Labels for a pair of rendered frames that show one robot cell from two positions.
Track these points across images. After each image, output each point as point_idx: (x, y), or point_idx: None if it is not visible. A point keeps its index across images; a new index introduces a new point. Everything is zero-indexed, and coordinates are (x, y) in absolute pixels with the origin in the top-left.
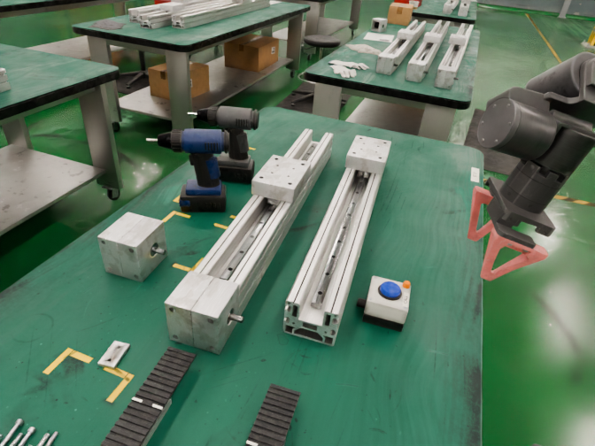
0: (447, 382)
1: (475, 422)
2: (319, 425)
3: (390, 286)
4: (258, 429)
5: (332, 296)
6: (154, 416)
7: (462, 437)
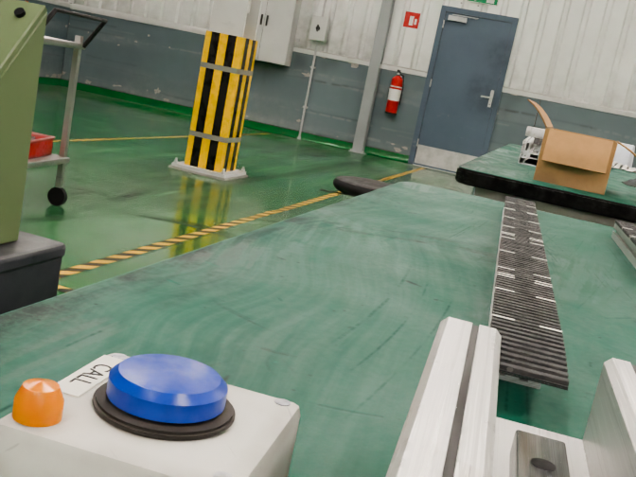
0: (18, 367)
1: (9, 318)
2: (415, 378)
3: (170, 373)
4: (548, 336)
5: (486, 351)
6: None
7: (70, 314)
